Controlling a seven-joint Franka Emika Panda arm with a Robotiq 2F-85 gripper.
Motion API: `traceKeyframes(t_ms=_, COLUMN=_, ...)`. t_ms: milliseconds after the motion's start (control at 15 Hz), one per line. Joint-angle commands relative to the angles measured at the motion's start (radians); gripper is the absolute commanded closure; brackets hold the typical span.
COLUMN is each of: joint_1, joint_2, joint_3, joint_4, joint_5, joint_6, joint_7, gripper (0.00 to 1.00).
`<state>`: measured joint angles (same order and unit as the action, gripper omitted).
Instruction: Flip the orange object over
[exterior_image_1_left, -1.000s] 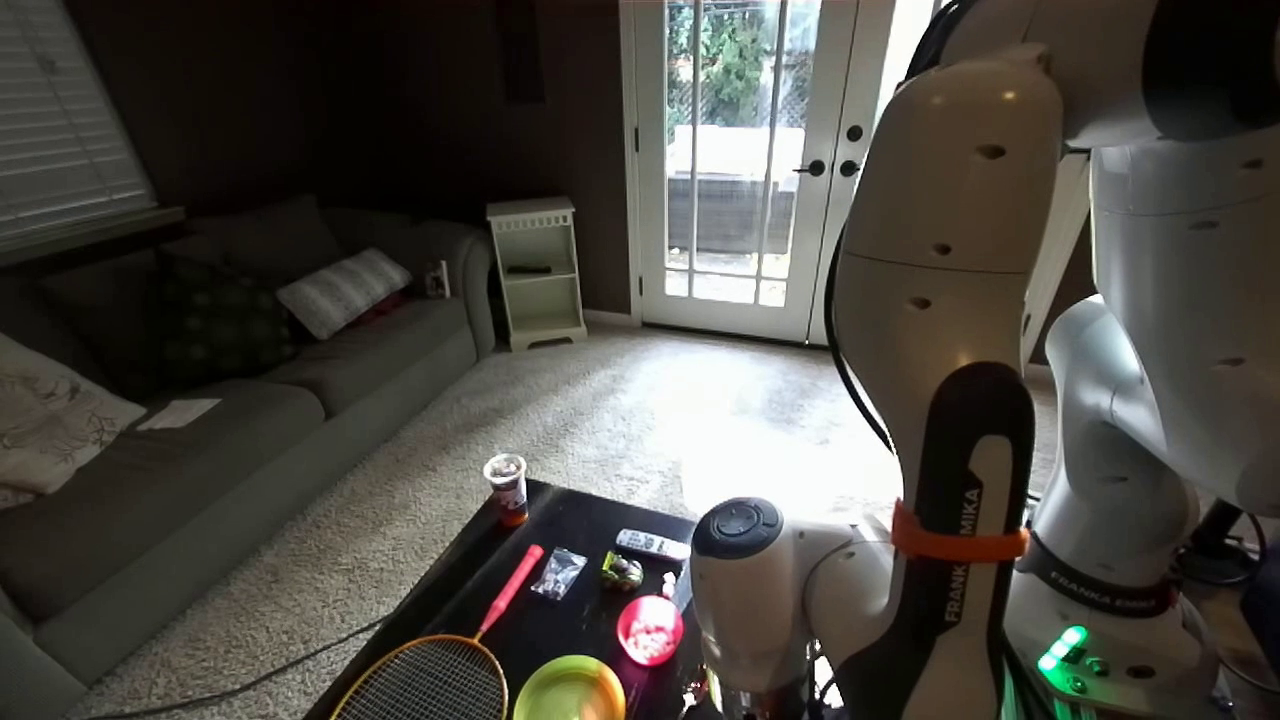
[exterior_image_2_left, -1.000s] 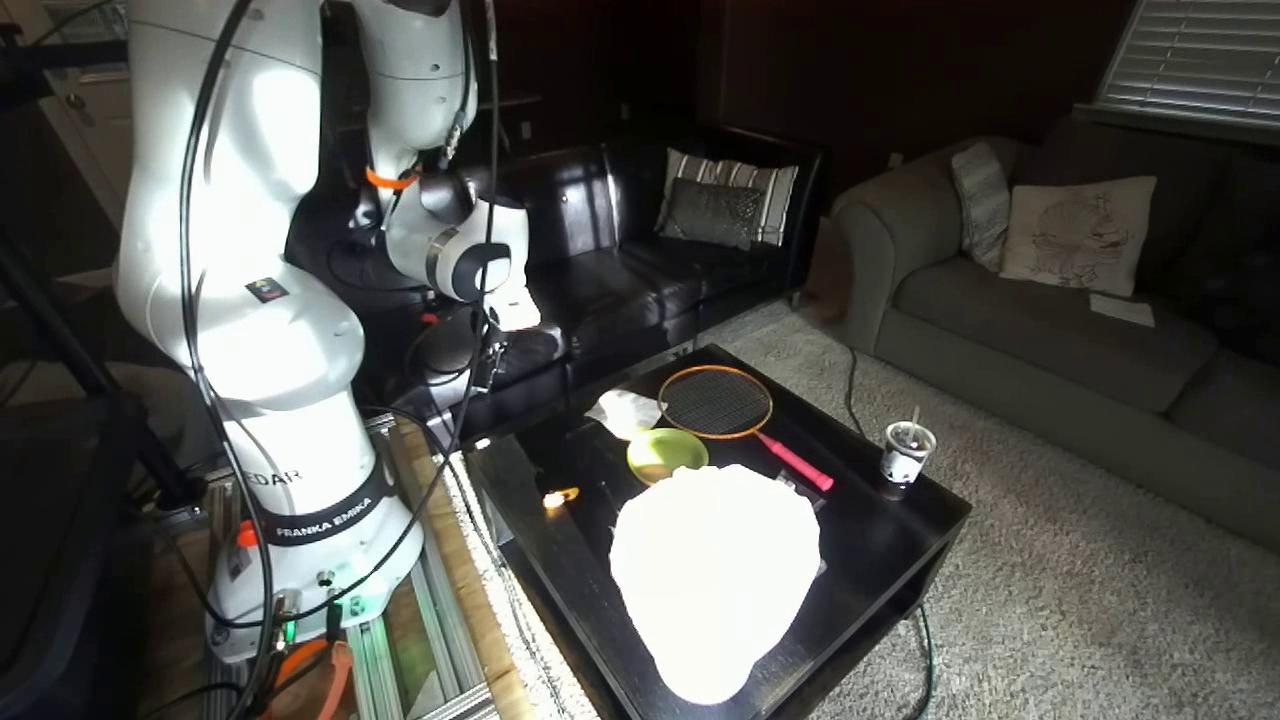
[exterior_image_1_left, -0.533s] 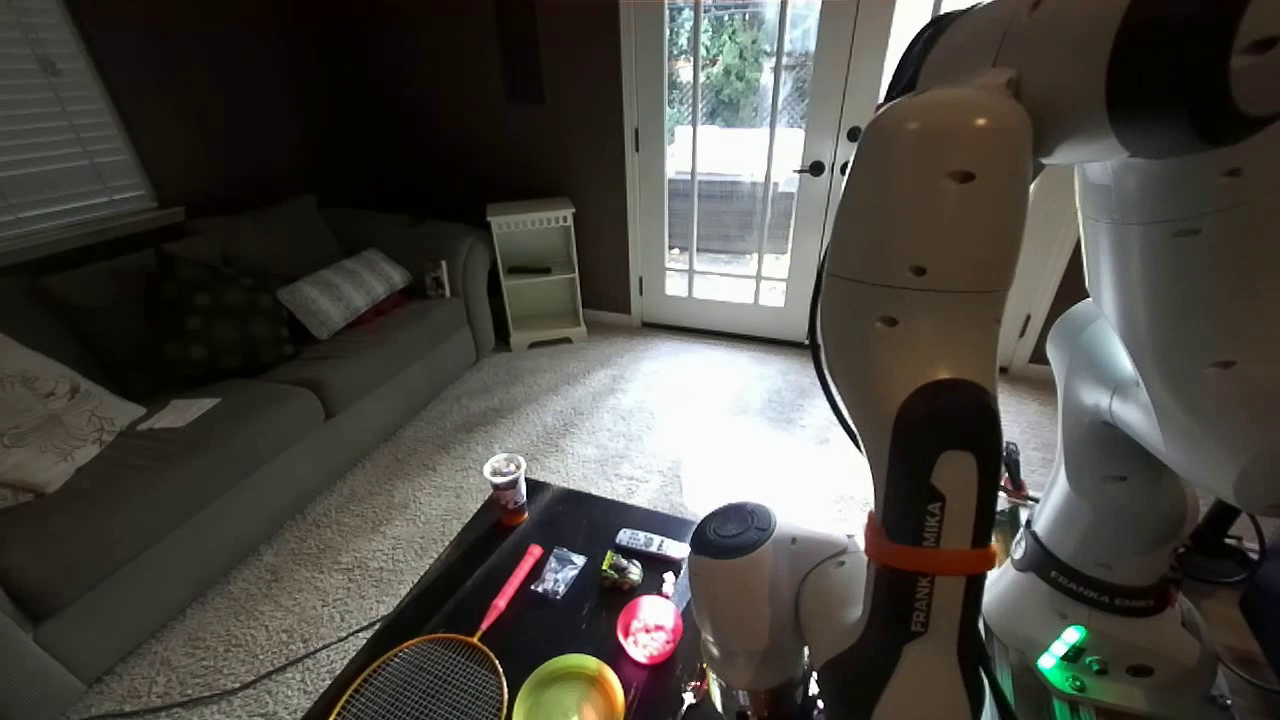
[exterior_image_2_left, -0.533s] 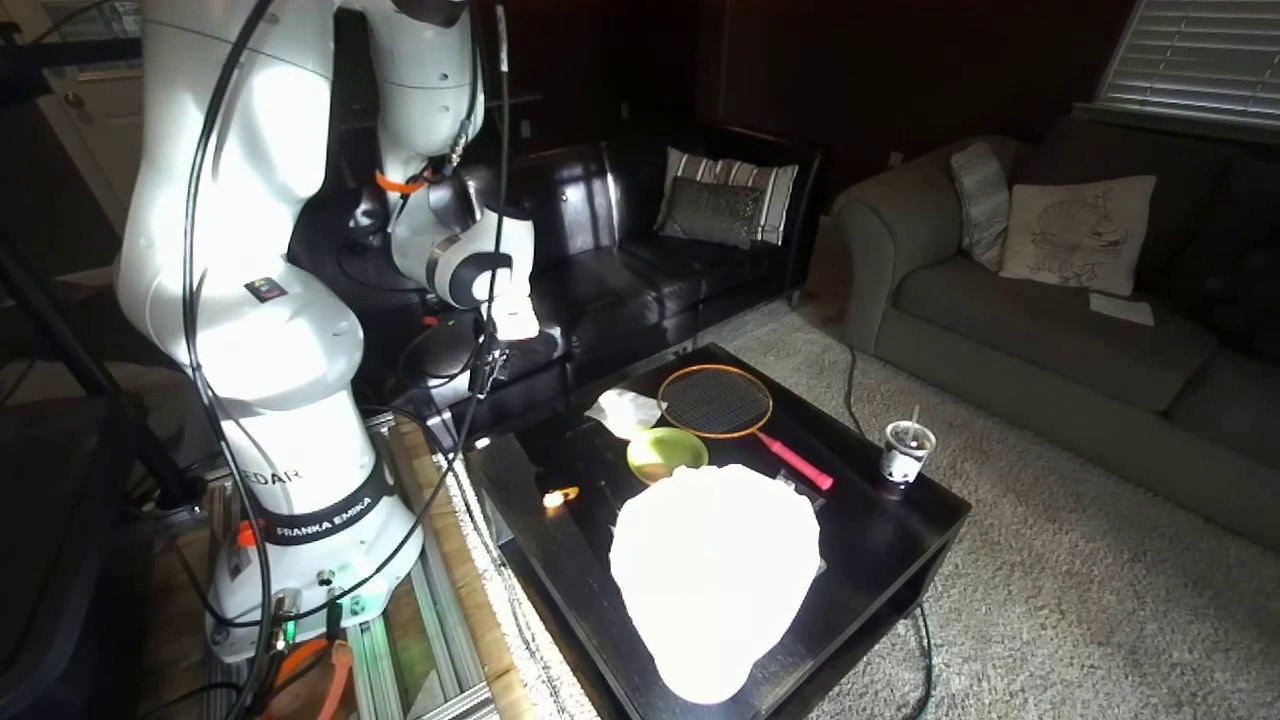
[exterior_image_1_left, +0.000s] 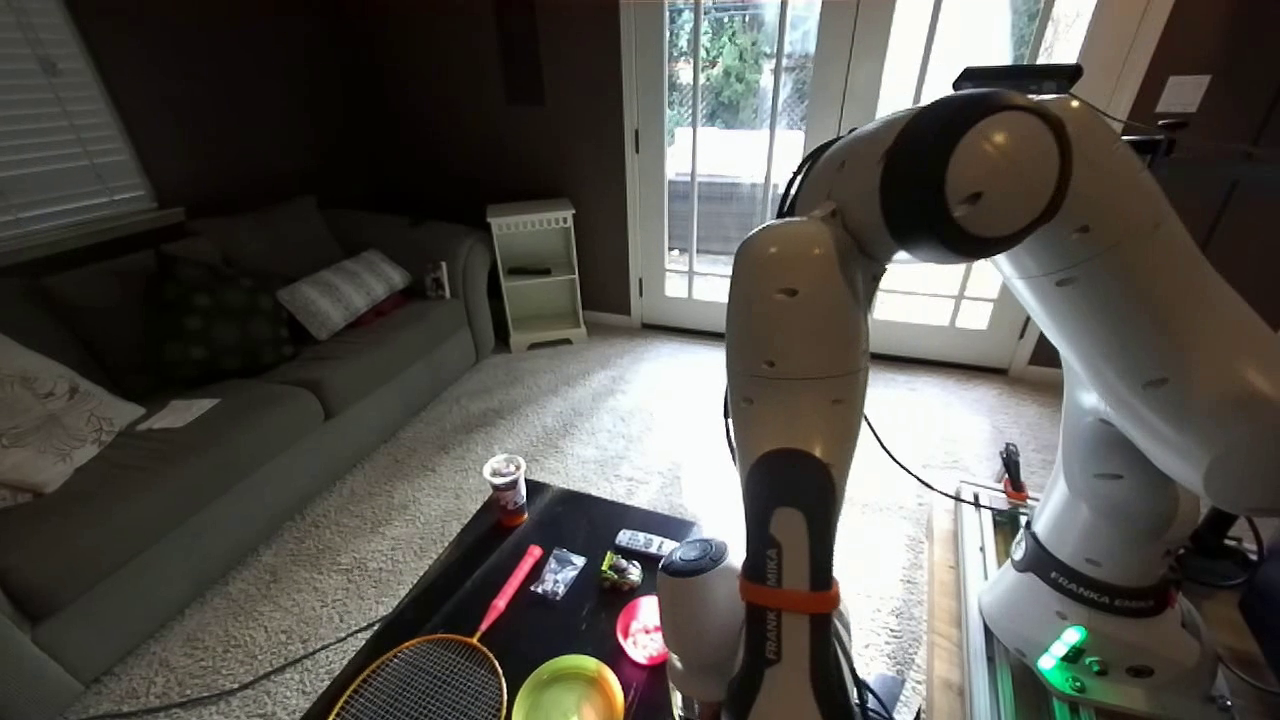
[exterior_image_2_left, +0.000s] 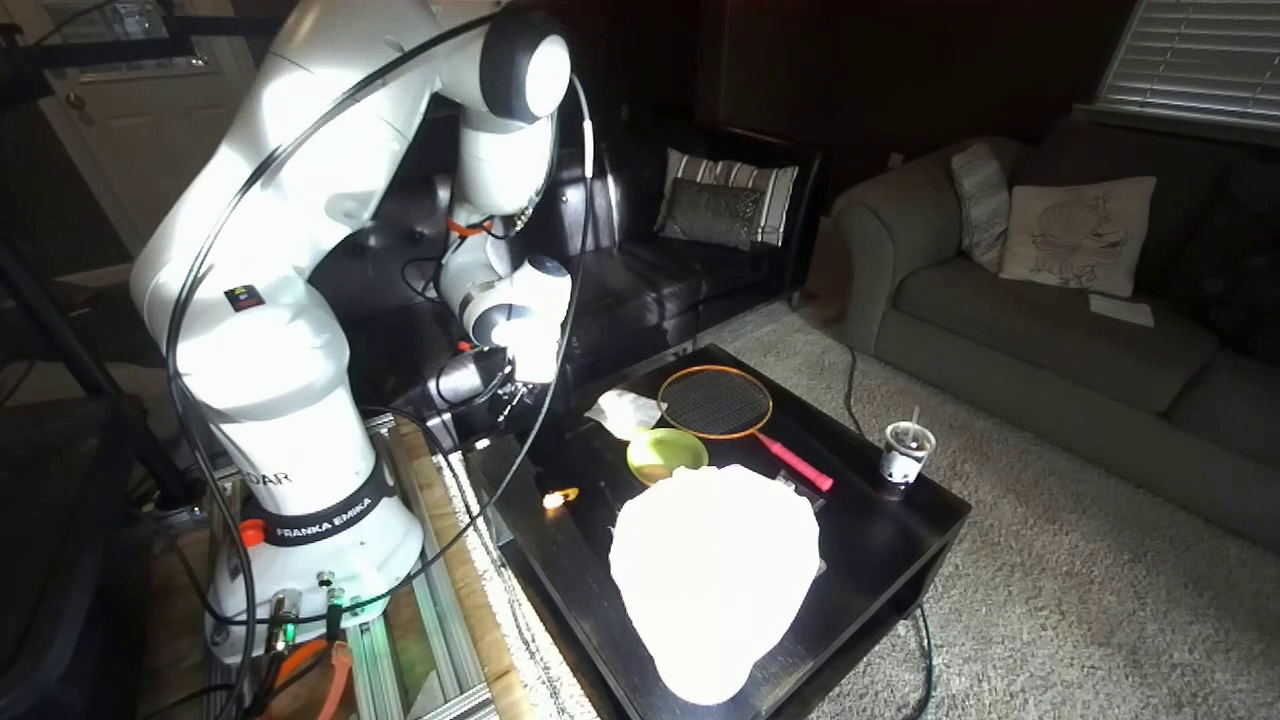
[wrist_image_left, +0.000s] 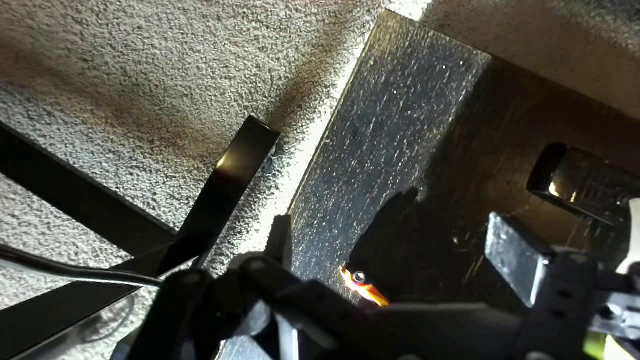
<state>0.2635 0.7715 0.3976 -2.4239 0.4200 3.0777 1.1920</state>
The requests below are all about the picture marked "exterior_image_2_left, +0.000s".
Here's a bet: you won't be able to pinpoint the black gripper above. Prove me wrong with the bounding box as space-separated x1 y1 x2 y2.
424 348 515 412

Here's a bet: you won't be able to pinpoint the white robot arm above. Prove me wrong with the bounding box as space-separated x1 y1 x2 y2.
132 0 571 657

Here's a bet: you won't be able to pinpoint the crumpled white paper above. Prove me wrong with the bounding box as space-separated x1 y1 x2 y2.
589 387 665 439

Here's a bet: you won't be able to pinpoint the green plate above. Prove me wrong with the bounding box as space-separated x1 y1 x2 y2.
624 427 706 483

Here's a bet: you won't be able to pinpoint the orange mesh racket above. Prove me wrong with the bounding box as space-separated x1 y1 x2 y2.
654 366 835 497

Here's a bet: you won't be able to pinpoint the black armchair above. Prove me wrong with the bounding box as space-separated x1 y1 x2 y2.
556 124 823 386

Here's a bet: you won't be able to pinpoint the white cloth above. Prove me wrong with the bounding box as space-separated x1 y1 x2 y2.
609 464 823 704

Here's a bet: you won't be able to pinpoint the beige sofa pillow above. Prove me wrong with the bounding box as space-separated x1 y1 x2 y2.
998 176 1156 296

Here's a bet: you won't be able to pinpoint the grey sofa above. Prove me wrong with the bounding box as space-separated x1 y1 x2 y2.
823 121 1280 550

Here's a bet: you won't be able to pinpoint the window blinds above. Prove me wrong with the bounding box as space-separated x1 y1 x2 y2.
1096 0 1280 131

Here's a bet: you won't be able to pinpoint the black cable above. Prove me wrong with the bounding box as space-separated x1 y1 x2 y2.
835 336 870 436

